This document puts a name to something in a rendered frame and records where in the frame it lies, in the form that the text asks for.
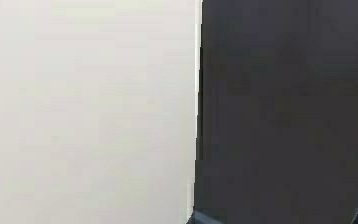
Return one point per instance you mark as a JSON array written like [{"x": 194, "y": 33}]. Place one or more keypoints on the dark grey tall cabinet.
[{"x": 280, "y": 106}]

